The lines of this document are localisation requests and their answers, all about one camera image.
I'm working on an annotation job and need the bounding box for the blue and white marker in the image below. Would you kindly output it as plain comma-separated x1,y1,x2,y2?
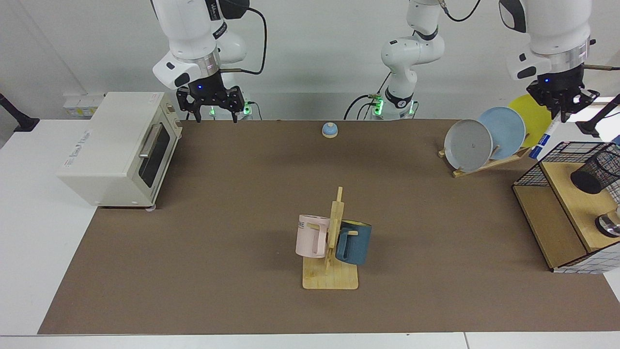
528,119,560,160

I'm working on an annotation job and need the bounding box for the wooden cup stand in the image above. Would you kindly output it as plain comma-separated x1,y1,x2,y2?
302,187,359,290

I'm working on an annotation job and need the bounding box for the pink cup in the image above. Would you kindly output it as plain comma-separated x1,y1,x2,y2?
295,214,331,259

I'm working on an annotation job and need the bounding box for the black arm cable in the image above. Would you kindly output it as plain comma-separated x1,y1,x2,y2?
438,0,620,71
220,5,268,76

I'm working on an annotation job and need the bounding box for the wooden plate rack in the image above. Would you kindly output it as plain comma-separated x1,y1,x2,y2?
438,147,532,178

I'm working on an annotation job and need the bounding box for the pale toaster oven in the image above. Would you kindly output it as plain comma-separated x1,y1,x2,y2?
57,92,184,211

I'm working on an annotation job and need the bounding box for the black base cable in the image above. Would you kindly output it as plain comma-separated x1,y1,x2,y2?
344,73,390,120

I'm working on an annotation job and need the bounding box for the glass lid with metal rim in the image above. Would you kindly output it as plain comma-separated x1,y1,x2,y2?
595,206,620,238

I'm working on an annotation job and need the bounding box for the black stand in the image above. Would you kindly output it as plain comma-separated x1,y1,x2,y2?
575,95,620,138
0,94,40,132

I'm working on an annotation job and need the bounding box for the light blue plate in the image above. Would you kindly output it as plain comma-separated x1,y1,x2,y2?
477,107,527,160

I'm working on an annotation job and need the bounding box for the wire basket with wooden floor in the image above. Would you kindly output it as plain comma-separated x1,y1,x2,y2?
512,141,620,275

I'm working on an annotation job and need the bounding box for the grey plate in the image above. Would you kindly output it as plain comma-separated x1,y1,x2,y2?
444,119,494,173

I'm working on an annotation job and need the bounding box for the dark teal cup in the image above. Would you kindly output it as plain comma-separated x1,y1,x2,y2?
335,220,372,266

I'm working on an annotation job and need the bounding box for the yellow plate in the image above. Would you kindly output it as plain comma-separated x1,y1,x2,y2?
508,94,554,148

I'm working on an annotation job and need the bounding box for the black mesh pen holder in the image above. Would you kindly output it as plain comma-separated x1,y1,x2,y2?
570,148,620,195

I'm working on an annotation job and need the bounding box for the brown table cloth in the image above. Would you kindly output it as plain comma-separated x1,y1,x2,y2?
38,119,620,335

